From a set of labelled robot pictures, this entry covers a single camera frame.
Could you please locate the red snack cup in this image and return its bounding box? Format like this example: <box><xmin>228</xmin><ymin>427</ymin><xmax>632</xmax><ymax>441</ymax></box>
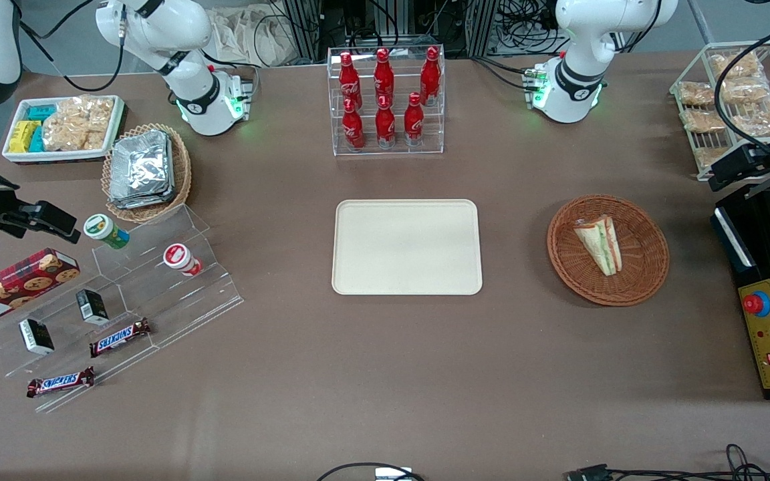
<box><xmin>163</xmin><ymin>244</ymin><xmax>203</xmax><ymax>277</ymax></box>

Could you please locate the black cable bundle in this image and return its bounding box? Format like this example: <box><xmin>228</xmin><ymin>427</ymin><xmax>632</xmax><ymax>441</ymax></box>
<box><xmin>489</xmin><ymin>0</ymin><xmax>563</xmax><ymax>57</ymax></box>

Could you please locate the black looped table-edge cable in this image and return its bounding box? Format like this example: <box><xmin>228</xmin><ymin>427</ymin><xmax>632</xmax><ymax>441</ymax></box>
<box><xmin>316</xmin><ymin>462</ymin><xmax>426</xmax><ymax>481</ymax></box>

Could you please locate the beige cloth bag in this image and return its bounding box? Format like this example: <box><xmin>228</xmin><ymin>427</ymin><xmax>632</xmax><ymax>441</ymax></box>
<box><xmin>208</xmin><ymin>7</ymin><xmax>300</xmax><ymax>67</ymax></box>

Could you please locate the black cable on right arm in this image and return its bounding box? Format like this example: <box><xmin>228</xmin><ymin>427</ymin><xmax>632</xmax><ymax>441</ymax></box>
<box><xmin>19</xmin><ymin>0</ymin><xmax>126</xmax><ymax>94</ymax></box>

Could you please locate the black connector with cables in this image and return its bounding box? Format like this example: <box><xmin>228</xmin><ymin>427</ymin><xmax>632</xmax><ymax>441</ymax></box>
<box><xmin>564</xmin><ymin>444</ymin><xmax>770</xmax><ymax>481</ymax></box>

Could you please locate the green snack cup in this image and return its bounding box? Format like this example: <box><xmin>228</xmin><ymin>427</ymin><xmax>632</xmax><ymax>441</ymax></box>
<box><xmin>84</xmin><ymin>214</ymin><xmax>130</xmax><ymax>250</ymax></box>

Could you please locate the yellow snack pack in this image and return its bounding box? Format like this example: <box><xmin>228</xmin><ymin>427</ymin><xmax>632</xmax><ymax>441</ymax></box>
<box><xmin>9</xmin><ymin>120</ymin><xmax>41</xmax><ymax>153</ymax></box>

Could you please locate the red tartan cookie box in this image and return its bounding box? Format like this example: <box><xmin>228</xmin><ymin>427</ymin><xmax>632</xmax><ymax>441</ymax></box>
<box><xmin>0</xmin><ymin>248</ymin><xmax>81</xmax><ymax>330</ymax></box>

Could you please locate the small black box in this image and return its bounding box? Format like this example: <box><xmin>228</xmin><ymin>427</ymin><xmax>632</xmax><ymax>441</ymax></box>
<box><xmin>19</xmin><ymin>319</ymin><xmax>55</xmax><ymax>355</ymax></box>
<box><xmin>76</xmin><ymin>289</ymin><xmax>110</xmax><ymax>325</ymax></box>

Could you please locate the red cola bottle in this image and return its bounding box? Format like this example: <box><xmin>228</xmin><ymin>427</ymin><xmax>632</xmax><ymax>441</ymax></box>
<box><xmin>374</xmin><ymin>48</ymin><xmax>395</xmax><ymax>108</ymax></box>
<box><xmin>375</xmin><ymin>96</ymin><xmax>396</xmax><ymax>148</ymax></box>
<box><xmin>339</xmin><ymin>51</ymin><xmax>363</xmax><ymax>111</ymax></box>
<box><xmin>404</xmin><ymin>92</ymin><xmax>425</xmax><ymax>146</ymax></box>
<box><xmin>420</xmin><ymin>46</ymin><xmax>441</xmax><ymax>106</ymax></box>
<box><xmin>342</xmin><ymin>98</ymin><xmax>365</xmax><ymax>151</ymax></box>

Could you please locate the white rectangular snack tray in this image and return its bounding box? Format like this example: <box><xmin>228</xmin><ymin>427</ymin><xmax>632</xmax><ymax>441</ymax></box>
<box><xmin>2</xmin><ymin>95</ymin><xmax>125</xmax><ymax>164</ymax></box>

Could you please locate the silver foil pack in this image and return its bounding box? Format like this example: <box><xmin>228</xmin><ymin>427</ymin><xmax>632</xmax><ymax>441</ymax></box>
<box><xmin>109</xmin><ymin>130</ymin><xmax>173</xmax><ymax>200</ymax></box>
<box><xmin>110</xmin><ymin>188</ymin><xmax>176</xmax><ymax>210</ymax></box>

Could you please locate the oval wicker basket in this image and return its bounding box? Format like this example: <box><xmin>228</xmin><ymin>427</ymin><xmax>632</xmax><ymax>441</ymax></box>
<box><xmin>102</xmin><ymin>123</ymin><xmax>193</xmax><ymax>223</ymax></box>

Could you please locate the brown Snickers bar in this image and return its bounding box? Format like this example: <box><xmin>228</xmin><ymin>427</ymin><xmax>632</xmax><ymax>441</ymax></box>
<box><xmin>27</xmin><ymin>366</ymin><xmax>95</xmax><ymax>398</ymax></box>
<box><xmin>89</xmin><ymin>318</ymin><xmax>152</xmax><ymax>358</ymax></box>

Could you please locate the cream plastic tray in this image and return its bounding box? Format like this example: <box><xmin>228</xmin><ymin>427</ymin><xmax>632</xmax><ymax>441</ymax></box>
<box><xmin>332</xmin><ymin>199</ymin><xmax>483</xmax><ymax>296</ymax></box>

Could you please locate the round brown wicker basket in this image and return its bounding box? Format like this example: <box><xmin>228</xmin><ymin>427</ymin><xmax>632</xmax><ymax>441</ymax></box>
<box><xmin>547</xmin><ymin>194</ymin><xmax>670</xmax><ymax>307</ymax></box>

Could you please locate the white wire rack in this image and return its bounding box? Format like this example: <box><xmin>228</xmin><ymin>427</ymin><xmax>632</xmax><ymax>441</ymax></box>
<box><xmin>669</xmin><ymin>40</ymin><xmax>770</xmax><ymax>182</ymax></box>

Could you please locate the clear bag of brown snacks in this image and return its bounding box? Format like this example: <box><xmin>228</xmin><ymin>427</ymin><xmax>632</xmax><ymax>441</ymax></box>
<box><xmin>679</xmin><ymin>82</ymin><xmax>717</xmax><ymax>106</ymax></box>
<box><xmin>694</xmin><ymin>146</ymin><xmax>730</xmax><ymax>168</ymax></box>
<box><xmin>709</xmin><ymin>52</ymin><xmax>762</xmax><ymax>79</ymax></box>
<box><xmin>731</xmin><ymin>97</ymin><xmax>770</xmax><ymax>138</ymax></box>
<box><xmin>680</xmin><ymin>109</ymin><xmax>727</xmax><ymax>133</ymax></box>
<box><xmin>721</xmin><ymin>78</ymin><xmax>770</xmax><ymax>103</ymax></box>

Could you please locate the clear acrylic bottle rack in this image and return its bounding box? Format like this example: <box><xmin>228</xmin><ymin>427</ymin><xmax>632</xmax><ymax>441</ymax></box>
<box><xmin>327</xmin><ymin>45</ymin><xmax>446</xmax><ymax>157</ymax></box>

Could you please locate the clear bag of rice crackers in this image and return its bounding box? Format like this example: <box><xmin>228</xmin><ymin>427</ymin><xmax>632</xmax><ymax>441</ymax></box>
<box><xmin>43</xmin><ymin>96</ymin><xmax>115</xmax><ymax>152</ymax></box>

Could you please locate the triangle sandwich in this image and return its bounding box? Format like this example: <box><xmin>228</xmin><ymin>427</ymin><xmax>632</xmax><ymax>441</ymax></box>
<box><xmin>573</xmin><ymin>215</ymin><xmax>623</xmax><ymax>277</ymax></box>

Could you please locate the clear acrylic stepped display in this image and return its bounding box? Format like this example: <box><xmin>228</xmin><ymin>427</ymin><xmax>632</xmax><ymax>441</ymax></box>
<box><xmin>0</xmin><ymin>204</ymin><xmax>244</xmax><ymax>414</ymax></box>

